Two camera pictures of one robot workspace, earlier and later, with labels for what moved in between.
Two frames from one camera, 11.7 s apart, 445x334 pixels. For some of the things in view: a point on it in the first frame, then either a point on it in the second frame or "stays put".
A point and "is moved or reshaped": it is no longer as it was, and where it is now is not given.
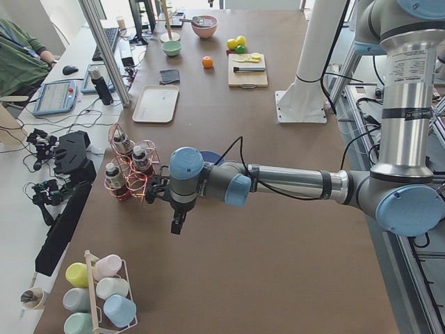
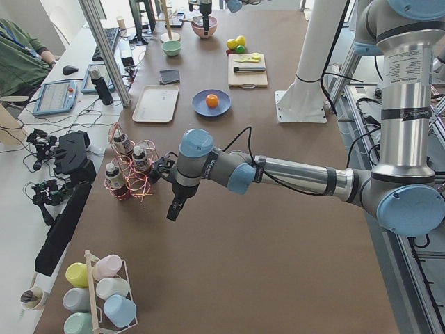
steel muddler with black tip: (248, 69) stays put
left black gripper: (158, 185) → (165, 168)
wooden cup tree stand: (167, 36) stays put
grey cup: (77, 299) stays put
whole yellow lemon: (232, 43) stays put
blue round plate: (212, 157) is moved or reshaped
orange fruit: (207, 61) → (212, 100)
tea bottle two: (141, 160) stays put
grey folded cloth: (170, 76) stays put
